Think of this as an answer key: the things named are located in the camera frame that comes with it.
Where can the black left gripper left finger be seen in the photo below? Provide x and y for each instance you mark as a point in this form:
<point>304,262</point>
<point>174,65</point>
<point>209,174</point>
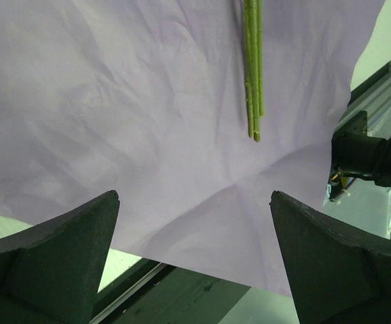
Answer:
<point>50,272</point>

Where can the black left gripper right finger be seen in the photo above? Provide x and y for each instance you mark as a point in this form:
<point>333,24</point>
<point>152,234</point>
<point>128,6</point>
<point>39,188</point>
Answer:
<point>337,273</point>

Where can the purple wrapping paper sheet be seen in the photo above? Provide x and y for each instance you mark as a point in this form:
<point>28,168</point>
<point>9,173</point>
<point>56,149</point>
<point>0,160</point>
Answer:
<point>147,98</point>

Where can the small peach rose stem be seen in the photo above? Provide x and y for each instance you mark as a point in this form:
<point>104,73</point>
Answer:
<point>253,54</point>

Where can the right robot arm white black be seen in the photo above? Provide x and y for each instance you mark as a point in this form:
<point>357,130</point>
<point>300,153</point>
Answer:
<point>357,155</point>

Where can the aluminium rail right front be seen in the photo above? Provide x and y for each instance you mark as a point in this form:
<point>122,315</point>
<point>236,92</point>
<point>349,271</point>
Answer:
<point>373,96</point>

